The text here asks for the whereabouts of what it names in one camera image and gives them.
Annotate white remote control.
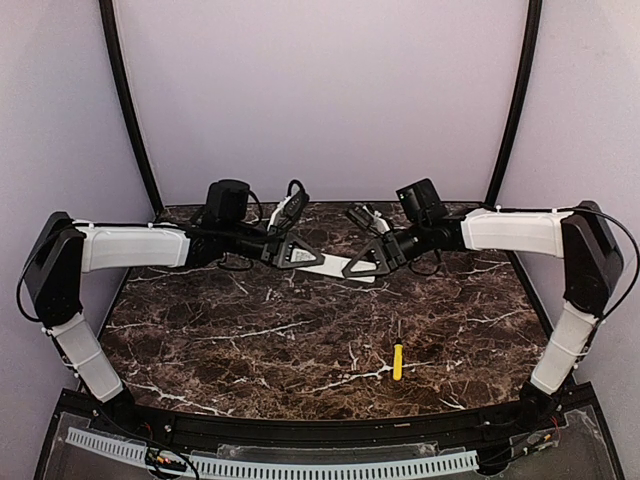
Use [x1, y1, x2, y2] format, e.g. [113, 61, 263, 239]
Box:
[292, 248, 375, 279]

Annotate yellow handled screwdriver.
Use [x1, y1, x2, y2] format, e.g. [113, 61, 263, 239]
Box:
[392, 322, 403, 382]

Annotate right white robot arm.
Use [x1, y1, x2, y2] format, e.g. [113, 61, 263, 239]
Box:
[342, 197, 624, 429]

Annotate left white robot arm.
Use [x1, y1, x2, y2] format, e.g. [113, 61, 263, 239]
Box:
[16, 212, 325, 404]

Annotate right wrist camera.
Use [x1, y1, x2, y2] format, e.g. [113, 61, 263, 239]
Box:
[396, 178, 448, 225]

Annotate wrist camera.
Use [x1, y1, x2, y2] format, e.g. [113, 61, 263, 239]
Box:
[203, 179, 250, 223]
[396, 178, 448, 225]

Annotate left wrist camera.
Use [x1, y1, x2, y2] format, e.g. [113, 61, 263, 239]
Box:
[203, 179, 250, 223]

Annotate black front rail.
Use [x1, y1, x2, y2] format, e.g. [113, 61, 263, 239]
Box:
[59, 389, 596, 451]

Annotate white slotted cable duct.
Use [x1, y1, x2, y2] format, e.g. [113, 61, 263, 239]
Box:
[65, 427, 480, 479]

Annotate right black frame post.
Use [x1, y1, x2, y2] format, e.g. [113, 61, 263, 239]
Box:
[484, 0, 543, 205]

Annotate black frame post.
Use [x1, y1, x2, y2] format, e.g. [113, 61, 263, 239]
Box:
[98, 0, 164, 215]
[484, 0, 543, 205]

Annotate left black frame post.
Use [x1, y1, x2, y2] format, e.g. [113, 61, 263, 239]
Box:
[98, 0, 164, 215]

